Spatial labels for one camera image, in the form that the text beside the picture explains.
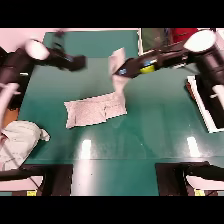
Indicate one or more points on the grey T-shirt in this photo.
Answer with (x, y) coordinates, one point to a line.
(96, 110)

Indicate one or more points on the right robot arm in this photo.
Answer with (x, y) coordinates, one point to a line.
(200, 50)

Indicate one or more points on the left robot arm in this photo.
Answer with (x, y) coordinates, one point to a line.
(20, 63)

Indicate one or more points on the white garment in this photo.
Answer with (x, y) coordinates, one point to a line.
(18, 140)

